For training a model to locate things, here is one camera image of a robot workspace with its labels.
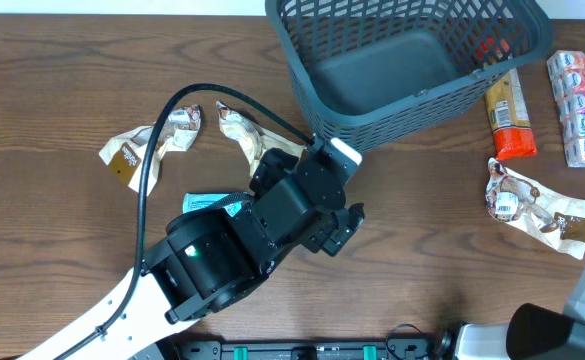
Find dark grey plastic basket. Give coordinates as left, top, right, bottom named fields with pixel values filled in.
left=265, top=0, right=553, bottom=152

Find beige cookie bag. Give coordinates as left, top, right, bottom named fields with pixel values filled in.
left=99, top=104, right=202, bottom=194
left=485, top=158, right=585, bottom=260
left=216, top=101, right=304, bottom=176

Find colourful tissue multipack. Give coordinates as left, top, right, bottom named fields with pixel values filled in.
left=546, top=50, right=585, bottom=168

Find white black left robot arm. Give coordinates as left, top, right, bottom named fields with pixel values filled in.
left=25, top=145, right=364, bottom=359

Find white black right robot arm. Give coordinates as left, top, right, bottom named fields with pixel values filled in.
left=452, top=158, right=585, bottom=360

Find light blue snack packet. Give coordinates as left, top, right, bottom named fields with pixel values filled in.
left=182, top=193, right=242, bottom=216

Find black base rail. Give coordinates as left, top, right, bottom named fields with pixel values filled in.
left=175, top=324, right=455, bottom=360

